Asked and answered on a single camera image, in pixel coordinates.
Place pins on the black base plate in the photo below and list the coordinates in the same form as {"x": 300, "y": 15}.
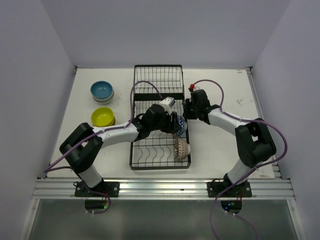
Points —
{"x": 109, "y": 188}
{"x": 215, "y": 187}

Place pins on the blue zigzag patterned bowl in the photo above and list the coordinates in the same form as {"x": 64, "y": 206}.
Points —
{"x": 183, "y": 125}

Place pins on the lime yellow bowl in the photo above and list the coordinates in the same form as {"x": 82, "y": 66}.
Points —
{"x": 102, "y": 117}

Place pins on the black wire dish rack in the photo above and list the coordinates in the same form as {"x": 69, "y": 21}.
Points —
{"x": 157, "y": 152}

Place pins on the blue ceramic bowl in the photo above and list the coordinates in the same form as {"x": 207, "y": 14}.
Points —
{"x": 101, "y": 89}

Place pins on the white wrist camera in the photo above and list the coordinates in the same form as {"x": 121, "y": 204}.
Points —
{"x": 167, "y": 104}
{"x": 192, "y": 88}

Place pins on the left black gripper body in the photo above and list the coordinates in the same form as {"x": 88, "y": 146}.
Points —
{"x": 162, "y": 124}

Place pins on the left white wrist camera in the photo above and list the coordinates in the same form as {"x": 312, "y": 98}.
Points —
{"x": 167, "y": 104}

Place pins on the brown scale patterned bowl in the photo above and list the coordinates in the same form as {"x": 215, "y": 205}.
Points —
{"x": 181, "y": 149}

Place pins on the white ceramic bowl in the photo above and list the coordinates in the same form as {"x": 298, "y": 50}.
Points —
{"x": 103, "y": 99}

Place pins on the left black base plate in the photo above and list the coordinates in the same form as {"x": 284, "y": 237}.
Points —
{"x": 109, "y": 188}

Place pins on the aluminium mounting rail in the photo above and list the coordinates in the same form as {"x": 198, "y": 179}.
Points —
{"x": 166, "y": 189}

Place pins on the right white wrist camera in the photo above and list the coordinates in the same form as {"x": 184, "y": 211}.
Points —
{"x": 192, "y": 88}

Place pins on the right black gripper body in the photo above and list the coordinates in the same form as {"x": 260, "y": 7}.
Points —
{"x": 197, "y": 109}

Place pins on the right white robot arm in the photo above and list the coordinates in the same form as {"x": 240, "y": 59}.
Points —
{"x": 254, "y": 142}

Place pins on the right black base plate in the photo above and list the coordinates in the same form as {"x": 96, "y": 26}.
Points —
{"x": 215, "y": 187}

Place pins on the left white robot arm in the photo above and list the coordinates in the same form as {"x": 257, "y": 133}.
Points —
{"x": 82, "y": 146}

